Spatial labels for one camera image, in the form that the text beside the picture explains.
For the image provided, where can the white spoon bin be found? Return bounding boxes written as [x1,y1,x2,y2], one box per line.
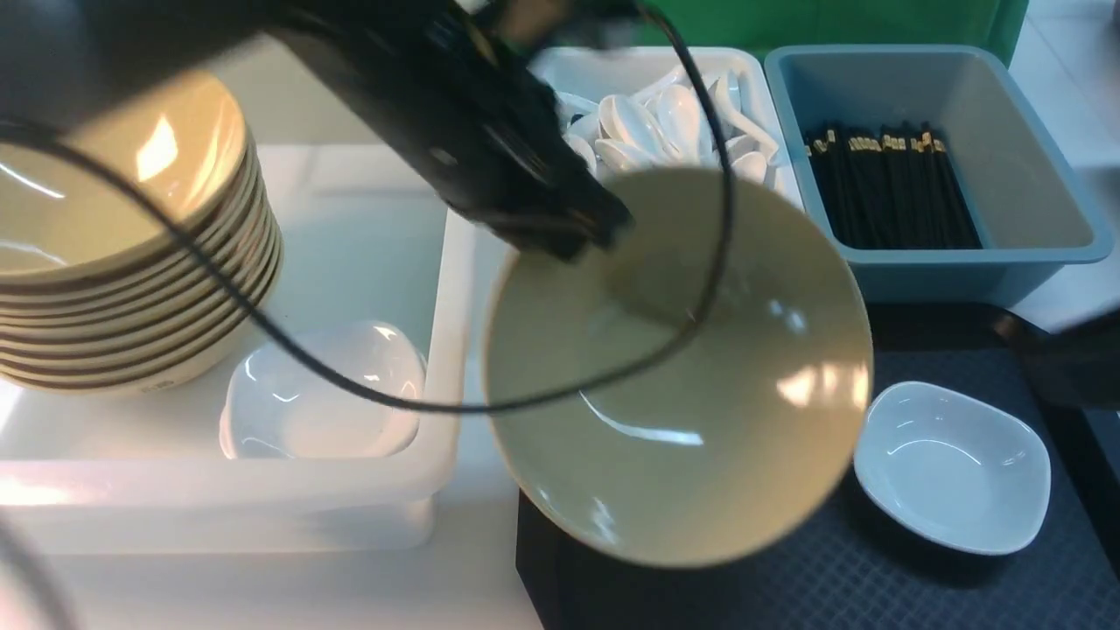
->
[533,47,802,207]

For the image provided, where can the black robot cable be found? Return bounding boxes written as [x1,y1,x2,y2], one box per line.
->
[0,0,736,630]

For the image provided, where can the yellow noodle bowl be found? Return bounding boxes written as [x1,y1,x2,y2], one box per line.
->
[480,167,872,569]
[1,71,248,284]

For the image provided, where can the white square dish in tub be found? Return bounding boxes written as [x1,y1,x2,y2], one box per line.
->
[220,319,427,458]

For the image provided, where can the blue-grey chopstick bin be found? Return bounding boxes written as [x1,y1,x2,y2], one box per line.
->
[764,45,1116,307]

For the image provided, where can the stack of yellow noodle bowls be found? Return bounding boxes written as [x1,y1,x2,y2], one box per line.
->
[0,131,284,399]

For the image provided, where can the bundle of black chopsticks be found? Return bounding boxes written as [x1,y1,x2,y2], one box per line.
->
[802,121,984,250]

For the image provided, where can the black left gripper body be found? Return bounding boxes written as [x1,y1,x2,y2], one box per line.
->
[262,0,635,263]

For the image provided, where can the white square side dish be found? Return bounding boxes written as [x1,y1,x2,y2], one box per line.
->
[853,381,1052,556]

